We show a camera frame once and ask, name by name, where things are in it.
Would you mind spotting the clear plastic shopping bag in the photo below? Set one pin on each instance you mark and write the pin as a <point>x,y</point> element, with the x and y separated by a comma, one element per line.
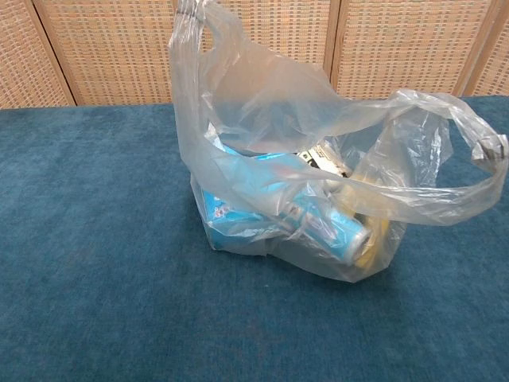
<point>278,99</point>

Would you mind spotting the black and white packet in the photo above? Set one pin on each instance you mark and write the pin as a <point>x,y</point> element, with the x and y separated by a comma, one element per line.
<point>318,159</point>

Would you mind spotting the light blue cylindrical can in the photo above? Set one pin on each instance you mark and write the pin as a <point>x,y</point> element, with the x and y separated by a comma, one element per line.
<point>318,231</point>

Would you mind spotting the yellow soft packet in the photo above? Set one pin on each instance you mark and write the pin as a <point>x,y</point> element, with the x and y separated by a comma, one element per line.
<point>370,258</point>

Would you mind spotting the teal blue carpet mat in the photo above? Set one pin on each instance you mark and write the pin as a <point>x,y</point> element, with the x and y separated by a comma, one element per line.
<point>99,278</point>

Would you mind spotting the woven bamboo folding screen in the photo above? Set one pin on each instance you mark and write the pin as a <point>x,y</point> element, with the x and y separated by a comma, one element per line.
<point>119,47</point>

